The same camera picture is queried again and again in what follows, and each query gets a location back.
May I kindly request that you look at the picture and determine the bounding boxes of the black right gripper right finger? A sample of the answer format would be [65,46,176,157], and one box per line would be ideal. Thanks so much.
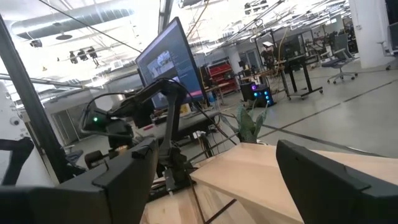
[275,139,398,224]

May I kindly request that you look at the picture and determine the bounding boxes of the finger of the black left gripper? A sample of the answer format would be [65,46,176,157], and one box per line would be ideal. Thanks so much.
[84,150,108,170]

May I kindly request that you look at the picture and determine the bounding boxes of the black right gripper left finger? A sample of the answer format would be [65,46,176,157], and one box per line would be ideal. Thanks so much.
[57,138,160,224]

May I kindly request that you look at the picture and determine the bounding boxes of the dark grey desk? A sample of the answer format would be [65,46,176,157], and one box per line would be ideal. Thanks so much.
[136,110,222,141]

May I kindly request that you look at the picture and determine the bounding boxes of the large black computer monitor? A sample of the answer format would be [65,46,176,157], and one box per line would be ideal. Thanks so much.
[135,16,208,110]

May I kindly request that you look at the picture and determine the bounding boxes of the white machine casing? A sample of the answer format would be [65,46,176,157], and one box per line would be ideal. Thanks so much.
[0,80,56,187]

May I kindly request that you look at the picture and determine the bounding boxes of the green snake plant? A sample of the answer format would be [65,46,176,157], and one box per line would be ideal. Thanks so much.
[228,104,270,144]

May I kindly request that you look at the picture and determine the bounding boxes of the black lit computer tower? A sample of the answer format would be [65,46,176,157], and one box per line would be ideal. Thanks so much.
[241,81,275,108]

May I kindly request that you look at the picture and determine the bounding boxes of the red storage rack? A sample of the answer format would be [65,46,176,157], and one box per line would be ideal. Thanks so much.
[206,62,239,96]

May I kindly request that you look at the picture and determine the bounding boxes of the grey office chair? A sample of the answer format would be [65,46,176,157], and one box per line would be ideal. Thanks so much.
[322,32,359,85]

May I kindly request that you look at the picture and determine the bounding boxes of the black desk monitor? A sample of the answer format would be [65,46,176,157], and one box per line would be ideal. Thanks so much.
[281,34,306,60]

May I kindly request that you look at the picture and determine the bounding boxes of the black aluminium rig frame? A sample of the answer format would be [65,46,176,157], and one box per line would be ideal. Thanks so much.
[0,14,71,184]

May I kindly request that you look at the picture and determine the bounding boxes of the large grey air duct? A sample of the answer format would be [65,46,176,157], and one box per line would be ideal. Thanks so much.
[11,7,135,40]

